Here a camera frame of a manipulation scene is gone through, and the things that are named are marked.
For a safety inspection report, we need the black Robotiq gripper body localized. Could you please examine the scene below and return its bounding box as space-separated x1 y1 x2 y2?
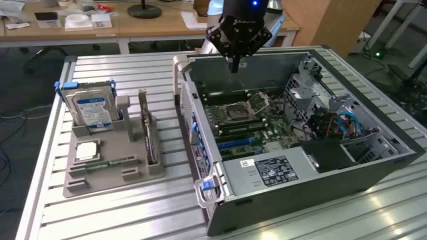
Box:
218 0 270 60

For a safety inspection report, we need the graphics card with metal bracket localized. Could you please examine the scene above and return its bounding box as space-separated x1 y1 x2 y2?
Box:
138 87 161 166

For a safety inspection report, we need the white paper stack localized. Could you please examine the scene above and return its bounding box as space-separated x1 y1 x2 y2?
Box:
181 11 210 31

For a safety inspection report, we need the brown cardboard box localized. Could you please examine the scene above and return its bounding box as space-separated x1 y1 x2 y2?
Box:
193 0 211 18

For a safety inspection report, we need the wooden desk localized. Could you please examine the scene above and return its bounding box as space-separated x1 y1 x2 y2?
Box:
0 0 302 49

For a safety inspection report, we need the wooden cabinet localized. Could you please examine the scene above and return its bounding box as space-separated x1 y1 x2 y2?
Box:
282 0 383 57

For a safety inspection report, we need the black round lamp base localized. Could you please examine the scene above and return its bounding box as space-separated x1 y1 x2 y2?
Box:
127 0 163 20

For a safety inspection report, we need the open socket cover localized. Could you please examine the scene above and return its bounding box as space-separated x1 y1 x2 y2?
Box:
246 91 274 111

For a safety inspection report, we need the silver metal disk bay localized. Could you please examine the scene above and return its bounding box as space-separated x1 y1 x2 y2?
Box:
283 72 335 124

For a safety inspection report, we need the CPU socket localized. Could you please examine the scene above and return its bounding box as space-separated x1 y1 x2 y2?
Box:
222 101 255 120

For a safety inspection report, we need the plain white box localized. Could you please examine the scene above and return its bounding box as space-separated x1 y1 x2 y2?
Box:
91 13 113 30

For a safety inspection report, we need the green motherboard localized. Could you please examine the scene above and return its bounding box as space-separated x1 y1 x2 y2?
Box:
199 89 303 161

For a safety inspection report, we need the blue expansion slot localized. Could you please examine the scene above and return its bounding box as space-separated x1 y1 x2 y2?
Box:
215 136 257 151

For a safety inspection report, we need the hard disk with blue label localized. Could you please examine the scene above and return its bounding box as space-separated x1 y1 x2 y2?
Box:
60 83 122 133

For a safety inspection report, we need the white box with black top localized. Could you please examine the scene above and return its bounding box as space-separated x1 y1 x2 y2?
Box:
34 11 63 29

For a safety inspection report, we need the black chair base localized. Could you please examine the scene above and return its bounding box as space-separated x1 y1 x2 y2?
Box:
20 46 72 74

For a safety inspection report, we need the grey power supply unit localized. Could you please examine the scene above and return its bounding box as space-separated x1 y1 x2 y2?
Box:
222 146 322 197

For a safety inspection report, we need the white paper slip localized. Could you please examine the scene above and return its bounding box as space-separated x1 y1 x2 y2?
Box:
4 22 32 31

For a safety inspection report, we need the silver CPU chip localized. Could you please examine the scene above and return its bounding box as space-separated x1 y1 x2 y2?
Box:
75 142 101 161

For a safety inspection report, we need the green RAM stick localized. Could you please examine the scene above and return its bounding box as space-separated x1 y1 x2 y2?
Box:
86 158 135 173

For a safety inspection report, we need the clear plastic bag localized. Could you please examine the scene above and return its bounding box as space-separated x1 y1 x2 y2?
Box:
0 1 32 24

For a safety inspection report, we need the open black PC case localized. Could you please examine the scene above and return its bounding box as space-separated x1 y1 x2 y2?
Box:
171 46 427 237

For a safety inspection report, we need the grey plastic parts rack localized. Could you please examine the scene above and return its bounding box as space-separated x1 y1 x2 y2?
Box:
62 94 167 199

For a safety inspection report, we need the white table leg frame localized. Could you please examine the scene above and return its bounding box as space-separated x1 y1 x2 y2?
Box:
366 0 427 69

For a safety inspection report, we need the blue wire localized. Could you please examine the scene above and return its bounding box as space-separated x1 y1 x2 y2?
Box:
337 111 366 138

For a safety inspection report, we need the blue disk carrier bracket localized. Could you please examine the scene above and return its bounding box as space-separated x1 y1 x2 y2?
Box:
52 77 118 121

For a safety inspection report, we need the black plastic air duct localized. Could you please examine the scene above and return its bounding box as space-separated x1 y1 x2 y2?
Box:
299 138 361 174

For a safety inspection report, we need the blue floor cable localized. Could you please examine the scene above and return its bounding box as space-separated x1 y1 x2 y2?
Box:
0 117 30 217

